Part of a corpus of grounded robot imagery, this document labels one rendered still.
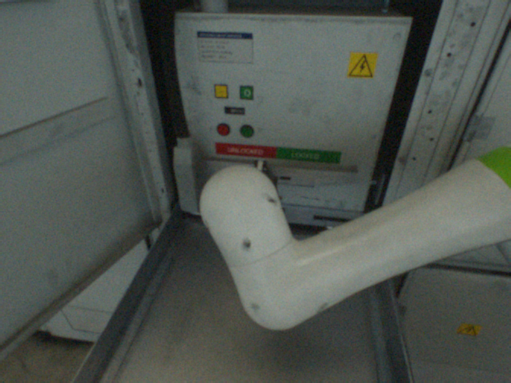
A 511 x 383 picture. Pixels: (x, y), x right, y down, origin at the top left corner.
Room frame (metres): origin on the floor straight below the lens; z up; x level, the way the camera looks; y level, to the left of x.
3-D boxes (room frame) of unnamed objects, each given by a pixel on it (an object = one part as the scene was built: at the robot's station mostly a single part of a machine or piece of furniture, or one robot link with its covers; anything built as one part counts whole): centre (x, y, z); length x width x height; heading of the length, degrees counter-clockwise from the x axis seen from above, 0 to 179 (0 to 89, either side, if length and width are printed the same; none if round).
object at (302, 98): (0.71, -0.05, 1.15); 0.48 x 0.01 x 0.48; 81
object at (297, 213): (0.73, -0.06, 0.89); 0.54 x 0.05 x 0.06; 81
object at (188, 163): (0.68, 0.17, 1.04); 0.08 x 0.05 x 0.17; 171
